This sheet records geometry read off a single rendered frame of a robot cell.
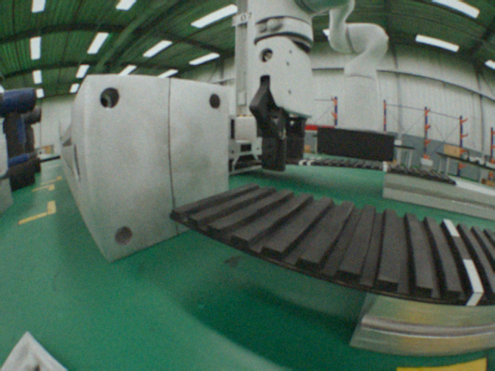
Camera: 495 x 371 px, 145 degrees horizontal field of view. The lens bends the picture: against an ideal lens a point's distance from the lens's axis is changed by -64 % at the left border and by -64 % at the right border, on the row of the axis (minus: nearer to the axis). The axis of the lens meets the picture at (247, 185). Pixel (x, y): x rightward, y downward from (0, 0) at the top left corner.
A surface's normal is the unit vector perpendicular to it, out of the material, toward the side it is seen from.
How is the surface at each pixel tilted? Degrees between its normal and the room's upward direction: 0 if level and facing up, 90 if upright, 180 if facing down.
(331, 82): 90
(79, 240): 0
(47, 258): 0
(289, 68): 88
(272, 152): 90
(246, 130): 90
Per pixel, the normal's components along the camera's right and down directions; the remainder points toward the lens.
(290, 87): 0.75, 0.15
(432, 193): -0.60, 0.21
